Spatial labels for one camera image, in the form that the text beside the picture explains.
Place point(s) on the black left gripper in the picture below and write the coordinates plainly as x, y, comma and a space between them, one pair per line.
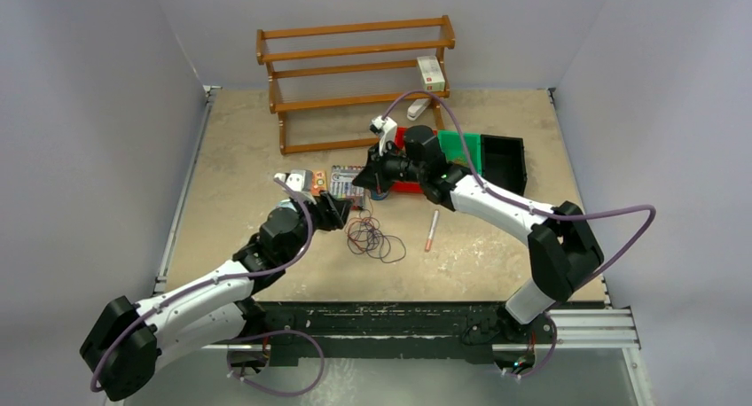
331, 211

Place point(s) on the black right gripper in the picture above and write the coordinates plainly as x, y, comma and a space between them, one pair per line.
373, 174

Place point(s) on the red plastic bin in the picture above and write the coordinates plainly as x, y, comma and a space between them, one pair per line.
405, 186

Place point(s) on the black plastic bin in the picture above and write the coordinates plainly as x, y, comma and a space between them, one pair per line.
503, 162

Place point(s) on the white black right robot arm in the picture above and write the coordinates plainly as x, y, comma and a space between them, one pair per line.
563, 251

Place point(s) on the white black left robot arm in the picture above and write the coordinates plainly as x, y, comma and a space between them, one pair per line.
132, 340

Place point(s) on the round blue white tub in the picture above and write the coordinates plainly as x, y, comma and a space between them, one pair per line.
379, 195

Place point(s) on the pack of coloured markers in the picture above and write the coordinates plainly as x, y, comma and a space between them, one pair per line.
341, 185

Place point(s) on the orange spiral notebook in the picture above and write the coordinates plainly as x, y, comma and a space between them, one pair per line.
319, 182

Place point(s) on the blue white tape package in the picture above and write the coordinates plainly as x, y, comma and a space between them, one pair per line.
285, 203

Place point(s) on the white stapler under rack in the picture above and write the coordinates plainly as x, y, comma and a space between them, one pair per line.
417, 108

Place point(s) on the white orange-capped marker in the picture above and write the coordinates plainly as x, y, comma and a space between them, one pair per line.
431, 231

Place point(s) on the white red small box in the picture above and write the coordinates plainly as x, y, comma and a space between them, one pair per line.
431, 74

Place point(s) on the wooden three-tier rack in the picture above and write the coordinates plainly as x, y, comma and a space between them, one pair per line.
310, 69

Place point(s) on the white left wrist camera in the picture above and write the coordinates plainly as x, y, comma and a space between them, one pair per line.
298, 180

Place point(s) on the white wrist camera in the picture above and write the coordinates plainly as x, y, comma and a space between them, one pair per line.
298, 180
385, 129

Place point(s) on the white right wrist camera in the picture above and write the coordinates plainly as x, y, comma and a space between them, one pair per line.
385, 129

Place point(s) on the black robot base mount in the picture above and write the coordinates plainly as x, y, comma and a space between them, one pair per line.
470, 331

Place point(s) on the aluminium rail frame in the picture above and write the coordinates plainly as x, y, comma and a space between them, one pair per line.
574, 328

